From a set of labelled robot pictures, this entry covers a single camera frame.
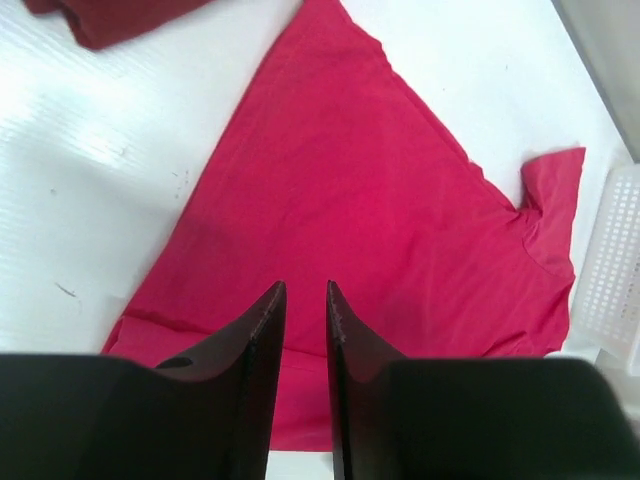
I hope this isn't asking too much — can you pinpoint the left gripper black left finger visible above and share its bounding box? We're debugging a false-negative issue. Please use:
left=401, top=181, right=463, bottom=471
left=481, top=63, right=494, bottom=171
left=1, top=282, right=286, bottom=479

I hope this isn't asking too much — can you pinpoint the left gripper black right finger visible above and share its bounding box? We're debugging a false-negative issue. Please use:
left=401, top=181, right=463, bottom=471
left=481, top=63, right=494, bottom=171
left=326, top=282, right=639, bottom=479

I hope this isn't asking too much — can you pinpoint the magenta t-shirt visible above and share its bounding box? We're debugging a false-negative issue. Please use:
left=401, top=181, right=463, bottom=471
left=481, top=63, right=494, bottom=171
left=104, top=1, right=585, bottom=451

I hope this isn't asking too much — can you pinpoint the dark red t-shirt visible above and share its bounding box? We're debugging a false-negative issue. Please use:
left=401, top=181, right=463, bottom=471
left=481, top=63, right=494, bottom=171
left=24, top=0, right=209, bottom=51

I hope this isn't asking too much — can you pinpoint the white plastic basket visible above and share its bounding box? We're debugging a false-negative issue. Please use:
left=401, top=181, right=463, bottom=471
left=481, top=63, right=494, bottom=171
left=571, top=164, right=640, bottom=376

